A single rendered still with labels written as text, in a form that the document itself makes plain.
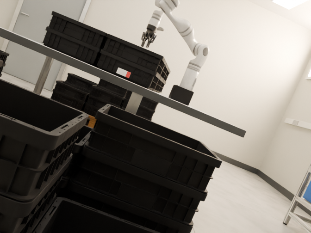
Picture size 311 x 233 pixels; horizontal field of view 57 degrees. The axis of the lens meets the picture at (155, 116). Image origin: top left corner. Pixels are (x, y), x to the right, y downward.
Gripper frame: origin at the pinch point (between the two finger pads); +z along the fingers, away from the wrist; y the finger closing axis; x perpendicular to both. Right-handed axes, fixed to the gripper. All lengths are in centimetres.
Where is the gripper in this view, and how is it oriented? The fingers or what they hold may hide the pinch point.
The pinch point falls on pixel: (145, 45)
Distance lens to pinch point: 210.0
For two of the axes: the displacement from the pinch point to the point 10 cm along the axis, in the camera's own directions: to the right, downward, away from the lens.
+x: 7.0, 2.4, 6.7
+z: -3.9, 9.2, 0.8
